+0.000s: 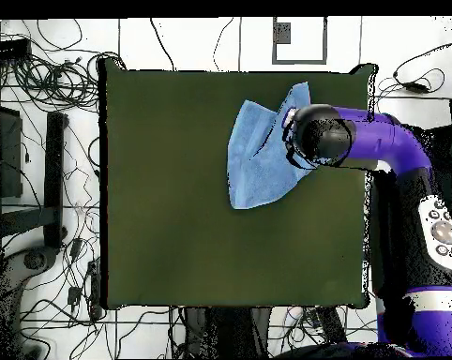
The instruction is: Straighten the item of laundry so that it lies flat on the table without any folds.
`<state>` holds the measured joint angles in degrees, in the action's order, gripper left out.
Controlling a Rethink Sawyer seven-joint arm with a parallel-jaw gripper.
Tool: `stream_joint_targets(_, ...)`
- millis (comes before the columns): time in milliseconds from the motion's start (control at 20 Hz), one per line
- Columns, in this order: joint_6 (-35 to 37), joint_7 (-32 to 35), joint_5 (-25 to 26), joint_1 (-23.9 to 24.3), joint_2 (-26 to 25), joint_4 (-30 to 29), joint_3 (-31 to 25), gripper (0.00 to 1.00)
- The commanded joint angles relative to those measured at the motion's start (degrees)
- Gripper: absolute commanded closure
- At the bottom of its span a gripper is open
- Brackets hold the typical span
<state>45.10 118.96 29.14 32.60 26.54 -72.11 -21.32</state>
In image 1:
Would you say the small black power adapter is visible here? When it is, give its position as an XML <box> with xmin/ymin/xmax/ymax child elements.
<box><xmin>67</xmin><ymin>286</ymin><xmax>83</xmax><ymax>308</ymax></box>

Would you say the flat black box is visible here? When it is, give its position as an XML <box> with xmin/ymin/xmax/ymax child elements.
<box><xmin>0</xmin><ymin>37</ymin><xmax>33</xmax><ymax>62</ymax></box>

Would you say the black adapter with cable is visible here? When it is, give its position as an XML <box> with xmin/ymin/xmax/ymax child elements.
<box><xmin>392</xmin><ymin>37</ymin><xmax>452</xmax><ymax>95</ymax></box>

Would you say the grey square floor marker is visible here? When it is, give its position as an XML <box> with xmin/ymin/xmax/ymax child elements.
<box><xmin>271</xmin><ymin>16</ymin><xmax>328</xmax><ymax>66</ymax></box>

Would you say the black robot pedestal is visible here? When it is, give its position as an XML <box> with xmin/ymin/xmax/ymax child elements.
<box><xmin>169</xmin><ymin>305</ymin><xmax>274</xmax><ymax>359</ymax></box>

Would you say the black metal frame bar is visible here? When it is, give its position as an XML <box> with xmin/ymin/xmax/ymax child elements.
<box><xmin>42</xmin><ymin>111</ymin><xmax>69</xmax><ymax>249</ymax></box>

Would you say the tan terry towel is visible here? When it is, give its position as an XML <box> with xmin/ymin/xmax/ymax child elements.
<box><xmin>226</xmin><ymin>81</ymin><xmax>320</xmax><ymax>210</ymax></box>

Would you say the dark green table cloth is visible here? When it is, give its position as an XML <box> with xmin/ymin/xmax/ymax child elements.
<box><xmin>98</xmin><ymin>57</ymin><xmax>380</xmax><ymax>311</ymax></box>

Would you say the long black power strip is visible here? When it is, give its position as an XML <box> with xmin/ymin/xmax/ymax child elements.
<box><xmin>87</xmin><ymin>258</ymin><xmax>104</xmax><ymax>321</ymax></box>

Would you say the black oblong floor box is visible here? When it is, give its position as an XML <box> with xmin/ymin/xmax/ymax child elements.
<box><xmin>314</xmin><ymin>306</ymin><xmax>348</xmax><ymax>343</ymax></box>

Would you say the large black box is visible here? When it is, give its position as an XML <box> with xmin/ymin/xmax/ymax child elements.
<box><xmin>0</xmin><ymin>104</ymin><xmax>23</xmax><ymax>199</ymax></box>

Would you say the office chair base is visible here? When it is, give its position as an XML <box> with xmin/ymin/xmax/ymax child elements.
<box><xmin>0</xmin><ymin>245</ymin><xmax>59</xmax><ymax>360</ymax></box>

